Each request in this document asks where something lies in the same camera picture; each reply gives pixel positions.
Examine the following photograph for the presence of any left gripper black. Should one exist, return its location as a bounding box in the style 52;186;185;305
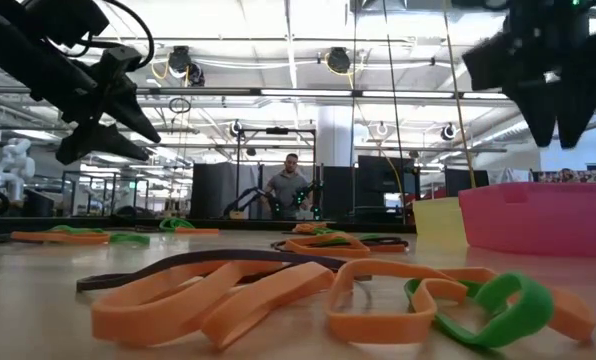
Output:
0;13;162;166

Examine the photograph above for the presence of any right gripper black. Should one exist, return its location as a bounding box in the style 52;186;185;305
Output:
461;7;596;150

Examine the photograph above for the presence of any colourful patterned board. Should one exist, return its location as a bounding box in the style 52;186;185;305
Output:
531;169;596;185

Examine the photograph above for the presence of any white humanoid robot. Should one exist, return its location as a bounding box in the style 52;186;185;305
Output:
0;137;37;202

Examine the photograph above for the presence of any black partition panel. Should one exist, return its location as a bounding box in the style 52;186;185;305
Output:
189;161;260;221

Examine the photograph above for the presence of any red plastic basket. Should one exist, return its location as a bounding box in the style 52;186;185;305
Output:
457;181;596;259

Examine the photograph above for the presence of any yellow plastic basket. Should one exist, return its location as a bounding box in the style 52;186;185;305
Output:
411;196;469;249

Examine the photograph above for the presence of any long ceiling light bar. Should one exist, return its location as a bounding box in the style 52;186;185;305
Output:
0;85;596;102

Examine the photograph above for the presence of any black hanging cable ring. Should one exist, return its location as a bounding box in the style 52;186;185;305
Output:
168;95;193;116

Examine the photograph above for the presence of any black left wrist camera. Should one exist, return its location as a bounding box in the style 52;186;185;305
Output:
99;45;143;74

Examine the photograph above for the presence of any black ceiling cable reel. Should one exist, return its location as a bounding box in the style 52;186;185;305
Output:
168;45;207;88
325;46;353;76

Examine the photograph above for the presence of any yellow hanging cable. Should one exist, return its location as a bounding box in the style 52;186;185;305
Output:
442;0;478;190

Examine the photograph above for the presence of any black metal rig frame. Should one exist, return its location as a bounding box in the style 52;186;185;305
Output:
234;126;320;221

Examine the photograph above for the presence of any black hanging cable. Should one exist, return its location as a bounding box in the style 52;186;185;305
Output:
381;0;408;224

